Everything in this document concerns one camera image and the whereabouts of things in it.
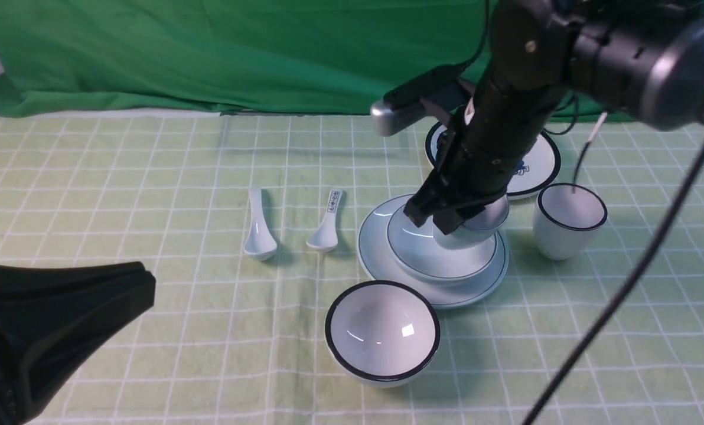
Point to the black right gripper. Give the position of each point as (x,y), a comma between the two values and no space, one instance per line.
(530,44)

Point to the shallow white bowl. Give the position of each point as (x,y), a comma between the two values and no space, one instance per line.
(419,253)

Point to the pale white cup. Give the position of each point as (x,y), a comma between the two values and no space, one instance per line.
(477,229)

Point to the white spoon with label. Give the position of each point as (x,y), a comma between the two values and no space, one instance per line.
(325,238)

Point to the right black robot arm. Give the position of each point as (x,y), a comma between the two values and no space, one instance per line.
(627,57)

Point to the plain white plate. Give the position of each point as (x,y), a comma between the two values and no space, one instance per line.
(377,260)

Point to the illustrated white plate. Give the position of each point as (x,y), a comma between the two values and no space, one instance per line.
(538,169)

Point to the black-rimmed white cup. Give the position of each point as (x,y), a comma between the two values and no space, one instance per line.
(565,220)

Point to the black-rimmed white bowl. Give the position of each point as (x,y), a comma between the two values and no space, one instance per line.
(382,333)

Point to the plain white ceramic spoon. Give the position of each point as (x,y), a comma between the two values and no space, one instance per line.
(260,243)

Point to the green checkered tablecloth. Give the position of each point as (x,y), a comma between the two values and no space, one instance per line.
(96,191)

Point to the green backdrop cloth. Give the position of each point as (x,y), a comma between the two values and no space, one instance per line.
(304,57)

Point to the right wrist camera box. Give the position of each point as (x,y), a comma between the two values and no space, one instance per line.
(435,93)

